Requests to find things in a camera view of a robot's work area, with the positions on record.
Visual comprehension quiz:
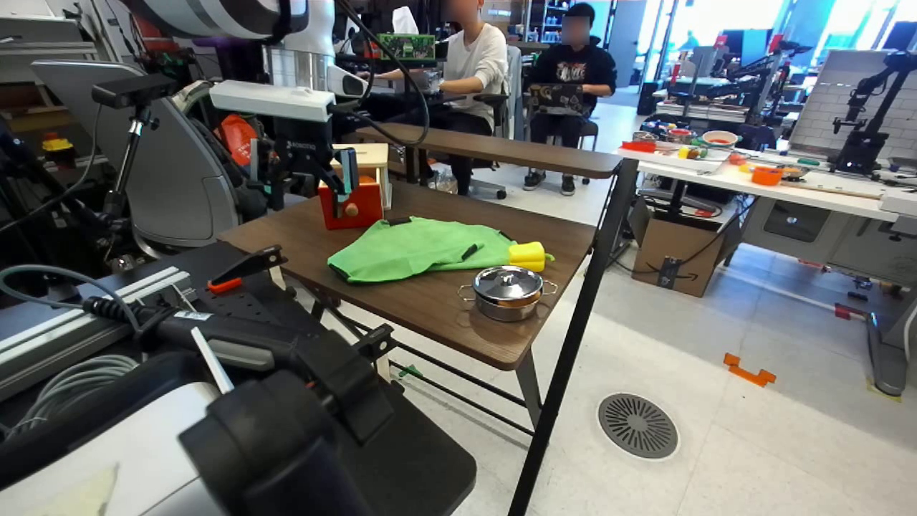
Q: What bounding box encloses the person in black hoodie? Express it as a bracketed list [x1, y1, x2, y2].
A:
[521, 0, 623, 194]

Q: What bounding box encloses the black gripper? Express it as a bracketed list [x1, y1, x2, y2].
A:
[260, 117, 364, 213]

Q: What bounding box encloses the long brown table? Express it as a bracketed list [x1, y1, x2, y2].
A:
[352, 120, 630, 183]

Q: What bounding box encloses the silver metal pot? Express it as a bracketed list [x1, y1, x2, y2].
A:
[467, 263, 551, 326]

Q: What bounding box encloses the yellow soft toy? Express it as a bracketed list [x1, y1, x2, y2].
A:
[504, 237, 553, 277]

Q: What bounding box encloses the wooden drawer red front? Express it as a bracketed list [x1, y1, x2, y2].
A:
[315, 179, 388, 234]

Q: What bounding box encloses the silver aluminium rail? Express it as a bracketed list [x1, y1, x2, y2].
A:
[0, 263, 195, 388]

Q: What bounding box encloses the white work table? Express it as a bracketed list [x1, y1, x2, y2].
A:
[617, 141, 917, 399]

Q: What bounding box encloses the person in white sweater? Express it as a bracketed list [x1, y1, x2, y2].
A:
[377, 0, 514, 197]

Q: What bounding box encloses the black rounded camera housing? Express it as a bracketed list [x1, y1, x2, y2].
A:
[177, 366, 379, 516]

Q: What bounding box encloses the cardboard box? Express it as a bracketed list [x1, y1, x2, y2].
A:
[630, 213, 732, 302]

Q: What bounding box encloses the green towel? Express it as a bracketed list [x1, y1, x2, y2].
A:
[325, 213, 520, 287]

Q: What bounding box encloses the round metal floor drain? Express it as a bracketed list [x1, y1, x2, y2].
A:
[597, 391, 682, 464]

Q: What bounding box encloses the black slanted pole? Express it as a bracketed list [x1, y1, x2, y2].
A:
[507, 156, 643, 516]

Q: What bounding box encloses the green circuit board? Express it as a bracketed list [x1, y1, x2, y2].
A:
[377, 32, 441, 65]

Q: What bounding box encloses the grey curved cover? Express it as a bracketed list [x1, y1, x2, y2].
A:
[122, 91, 243, 253]

